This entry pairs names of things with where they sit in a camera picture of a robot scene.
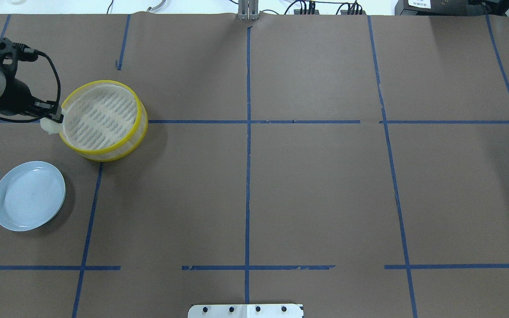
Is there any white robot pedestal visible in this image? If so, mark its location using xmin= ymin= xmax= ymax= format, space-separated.
xmin=187 ymin=303 xmax=304 ymax=318

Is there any black camera mount wrist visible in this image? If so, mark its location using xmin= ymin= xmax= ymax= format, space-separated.
xmin=0 ymin=38 xmax=38 ymax=75

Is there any white steamed bun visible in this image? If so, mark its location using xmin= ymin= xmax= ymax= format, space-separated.
xmin=40 ymin=117 xmax=64 ymax=135

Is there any aluminium frame post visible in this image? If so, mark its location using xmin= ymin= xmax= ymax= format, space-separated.
xmin=236 ymin=0 xmax=260 ymax=21

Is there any black computer box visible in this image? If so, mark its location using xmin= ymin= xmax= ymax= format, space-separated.
xmin=394 ymin=0 xmax=509 ymax=16

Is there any yellow bamboo steamer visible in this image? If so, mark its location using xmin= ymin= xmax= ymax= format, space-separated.
xmin=59 ymin=80 xmax=149 ymax=162

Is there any black cable wrist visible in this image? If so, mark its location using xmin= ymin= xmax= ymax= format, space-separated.
xmin=0 ymin=49 xmax=62 ymax=123

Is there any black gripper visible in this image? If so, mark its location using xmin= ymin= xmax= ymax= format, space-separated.
xmin=0 ymin=79 xmax=64 ymax=123

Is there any light blue plate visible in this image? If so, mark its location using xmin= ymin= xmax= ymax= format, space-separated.
xmin=0 ymin=161 xmax=65 ymax=232

